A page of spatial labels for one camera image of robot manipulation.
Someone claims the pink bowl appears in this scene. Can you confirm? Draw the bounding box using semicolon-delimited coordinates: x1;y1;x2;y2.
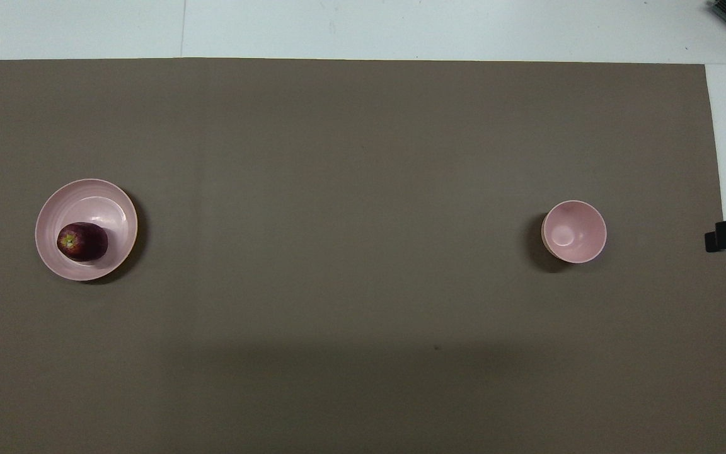
541;200;608;264

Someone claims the brown table mat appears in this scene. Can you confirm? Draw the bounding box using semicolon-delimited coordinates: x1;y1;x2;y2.
0;58;726;454

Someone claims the pink plate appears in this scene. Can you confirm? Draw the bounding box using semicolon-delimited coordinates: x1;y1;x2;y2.
35;178;139;282

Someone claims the dark red apple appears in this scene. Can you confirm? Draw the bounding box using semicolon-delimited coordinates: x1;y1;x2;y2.
56;222;110;263

